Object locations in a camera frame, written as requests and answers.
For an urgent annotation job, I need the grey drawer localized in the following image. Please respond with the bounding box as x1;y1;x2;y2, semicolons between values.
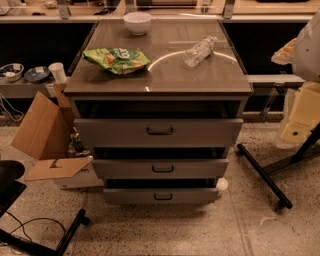
75;119;243;148
103;188;218;204
93;159;229;179

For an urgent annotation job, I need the black cable on floor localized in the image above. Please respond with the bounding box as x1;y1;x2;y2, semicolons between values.
0;210;68;248

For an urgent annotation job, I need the blue patterned bowl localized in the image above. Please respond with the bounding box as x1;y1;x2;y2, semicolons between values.
24;66;50;84
0;63;24;82

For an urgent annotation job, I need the clear plastic water bottle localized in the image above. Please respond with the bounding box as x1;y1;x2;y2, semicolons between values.
183;36;217;67

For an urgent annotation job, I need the blue patterned bowl left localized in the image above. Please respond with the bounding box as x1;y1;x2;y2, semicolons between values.
0;63;24;82

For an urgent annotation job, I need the black stand base right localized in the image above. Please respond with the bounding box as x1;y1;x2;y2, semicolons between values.
237;123;320;209

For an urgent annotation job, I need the white paper cup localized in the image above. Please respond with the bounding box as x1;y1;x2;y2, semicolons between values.
49;62;67;84

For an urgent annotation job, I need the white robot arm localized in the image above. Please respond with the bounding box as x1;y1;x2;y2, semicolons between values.
271;10;320;149

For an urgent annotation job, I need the black stand with wheels left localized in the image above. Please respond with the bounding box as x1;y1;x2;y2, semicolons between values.
0;159;91;256

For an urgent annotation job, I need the white bowl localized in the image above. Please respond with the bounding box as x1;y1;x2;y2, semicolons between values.
123;12;152;35

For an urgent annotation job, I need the grey top drawer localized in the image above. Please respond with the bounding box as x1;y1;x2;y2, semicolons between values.
75;119;243;148

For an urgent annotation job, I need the grey drawer cabinet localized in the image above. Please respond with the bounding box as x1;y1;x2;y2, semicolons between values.
63;18;254;158

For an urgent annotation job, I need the grey middle drawer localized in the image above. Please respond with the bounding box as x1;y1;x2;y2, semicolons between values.
93;159;229;179

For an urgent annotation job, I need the green chip bag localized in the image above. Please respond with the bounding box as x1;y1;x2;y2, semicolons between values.
82;48;151;75

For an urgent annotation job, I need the blue patterned bowl right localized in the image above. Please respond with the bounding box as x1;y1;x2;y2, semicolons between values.
24;66;50;84

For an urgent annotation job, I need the open cardboard box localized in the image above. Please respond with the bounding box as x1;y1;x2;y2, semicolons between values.
11;84;103;189

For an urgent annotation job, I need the grey bottom drawer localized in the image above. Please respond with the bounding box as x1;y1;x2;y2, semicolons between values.
103;188;218;204

